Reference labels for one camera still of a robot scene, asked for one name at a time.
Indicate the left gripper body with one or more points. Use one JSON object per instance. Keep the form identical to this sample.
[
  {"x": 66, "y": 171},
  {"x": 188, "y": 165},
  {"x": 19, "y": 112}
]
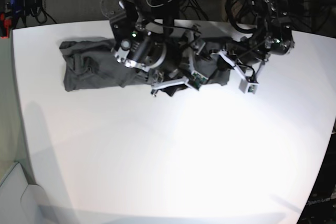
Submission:
[{"x": 260, "y": 47}]

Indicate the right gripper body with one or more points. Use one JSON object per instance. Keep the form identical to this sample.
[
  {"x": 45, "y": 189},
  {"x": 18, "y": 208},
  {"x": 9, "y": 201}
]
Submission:
[{"x": 146, "y": 55}]

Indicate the dark grey t-shirt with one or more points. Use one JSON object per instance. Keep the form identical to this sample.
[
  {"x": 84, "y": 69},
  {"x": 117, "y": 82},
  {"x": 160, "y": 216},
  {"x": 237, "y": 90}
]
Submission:
[{"x": 88, "y": 66}]

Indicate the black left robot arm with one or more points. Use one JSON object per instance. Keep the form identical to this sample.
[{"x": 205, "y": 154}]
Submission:
[{"x": 270, "y": 16}]

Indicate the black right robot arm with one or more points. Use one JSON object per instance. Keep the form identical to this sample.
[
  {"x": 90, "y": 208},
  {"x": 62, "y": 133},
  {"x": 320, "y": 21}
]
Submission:
[{"x": 143, "y": 15}]

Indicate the red clamp tool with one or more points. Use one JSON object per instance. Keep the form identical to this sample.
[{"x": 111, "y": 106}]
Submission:
[{"x": 6, "y": 23}]

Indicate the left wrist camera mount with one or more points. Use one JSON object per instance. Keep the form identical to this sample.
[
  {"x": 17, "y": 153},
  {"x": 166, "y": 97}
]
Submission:
[{"x": 248, "y": 84}]

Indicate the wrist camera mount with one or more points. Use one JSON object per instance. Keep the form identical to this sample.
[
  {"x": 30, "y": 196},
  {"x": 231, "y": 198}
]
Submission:
[
  {"x": 248, "y": 84},
  {"x": 189, "y": 69}
]

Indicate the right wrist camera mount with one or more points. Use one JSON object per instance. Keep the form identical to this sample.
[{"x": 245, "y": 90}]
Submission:
[{"x": 189, "y": 69}]

